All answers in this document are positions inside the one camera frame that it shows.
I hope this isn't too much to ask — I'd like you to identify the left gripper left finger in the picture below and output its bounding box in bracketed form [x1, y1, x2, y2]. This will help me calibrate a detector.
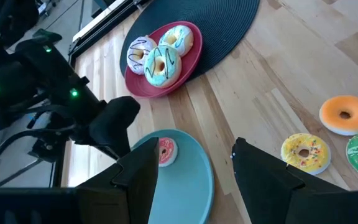
[76, 136, 161, 224]

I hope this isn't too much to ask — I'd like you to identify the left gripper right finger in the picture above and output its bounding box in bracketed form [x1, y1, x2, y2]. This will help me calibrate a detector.
[230, 136, 351, 224]

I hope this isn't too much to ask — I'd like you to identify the small yellow sprinkled donut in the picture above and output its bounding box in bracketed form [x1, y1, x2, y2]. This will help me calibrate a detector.
[280, 133, 332, 175]

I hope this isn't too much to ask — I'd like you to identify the small red sprinkled donut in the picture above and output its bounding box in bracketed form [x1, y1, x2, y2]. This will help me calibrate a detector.
[158, 137, 178, 168]

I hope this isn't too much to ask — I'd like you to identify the teal donut black drizzle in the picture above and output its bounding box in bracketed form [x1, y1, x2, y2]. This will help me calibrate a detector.
[144, 45, 182, 89]

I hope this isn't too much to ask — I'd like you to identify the lilac donut black drizzle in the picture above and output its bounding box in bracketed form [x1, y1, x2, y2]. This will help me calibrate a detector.
[126, 35, 158, 76]

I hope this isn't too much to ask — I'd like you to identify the orange iced donut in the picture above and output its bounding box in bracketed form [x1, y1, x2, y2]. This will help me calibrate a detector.
[318, 95, 358, 136]

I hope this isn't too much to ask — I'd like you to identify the white donut blue drizzle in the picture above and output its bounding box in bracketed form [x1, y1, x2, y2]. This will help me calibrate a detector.
[158, 24, 195, 58]

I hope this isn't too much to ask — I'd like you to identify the red round plate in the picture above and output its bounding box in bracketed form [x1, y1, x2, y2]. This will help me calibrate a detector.
[124, 21, 204, 99]

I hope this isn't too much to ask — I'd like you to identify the teal round plate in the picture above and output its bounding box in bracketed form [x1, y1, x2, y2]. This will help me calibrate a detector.
[131, 129, 214, 224]

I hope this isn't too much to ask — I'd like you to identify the black round woven placemat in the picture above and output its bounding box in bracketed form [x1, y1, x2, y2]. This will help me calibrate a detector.
[119, 0, 260, 82]

